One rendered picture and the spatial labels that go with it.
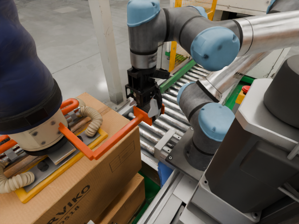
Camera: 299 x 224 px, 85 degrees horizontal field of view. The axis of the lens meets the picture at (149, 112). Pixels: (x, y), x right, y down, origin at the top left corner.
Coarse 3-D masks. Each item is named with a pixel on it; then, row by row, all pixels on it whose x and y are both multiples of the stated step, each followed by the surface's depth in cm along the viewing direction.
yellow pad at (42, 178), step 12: (84, 132) 68; (96, 132) 68; (72, 144) 64; (96, 144) 65; (72, 156) 60; (36, 168) 57; (48, 168) 57; (60, 168) 57; (36, 180) 54; (48, 180) 54; (24, 192) 52; (36, 192) 53
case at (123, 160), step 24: (120, 120) 76; (120, 144) 67; (24, 168) 59; (72, 168) 59; (96, 168) 61; (120, 168) 78; (48, 192) 53; (72, 192) 56; (96, 192) 70; (0, 216) 49; (24, 216) 49; (48, 216) 52; (72, 216) 63; (96, 216) 81
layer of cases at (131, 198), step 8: (136, 176) 111; (128, 184) 107; (136, 184) 107; (144, 184) 118; (120, 192) 103; (128, 192) 103; (136, 192) 110; (144, 192) 128; (120, 200) 100; (128, 200) 104; (136, 200) 119; (112, 208) 97; (120, 208) 98; (128, 208) 112; (136, 208) 130; (104, 216) 94; (112, 216) 94; (120, 216) 105; (128, 216) 121
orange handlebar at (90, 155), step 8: (64, 104) 64; (72, 104) 63; (64, 112) 60; (136, 120) 57; (64, 128) 54; (128, 128) 55; (0, 136) 52; (8, 136) 53; (72, 136) 52; (112, 136) 52; (120, 136) 53; (8, 144) 50; (80, 144) 50; (104, 144) 50; (112, 144) 51; (0, 152) 49; (88, 152) 48; (96, 152) 48; (104, 152) 49
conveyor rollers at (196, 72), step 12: (192, 72) 210; (204, 72) 209; (180, 84) 187; (168, 96) 172; (168, 108) 157; (156, 120) 147; (168, 120) 149; (144, 132) 137; (156, 132) 139; (180, 132) 137; (144, 144) 128; (144, 156) 121
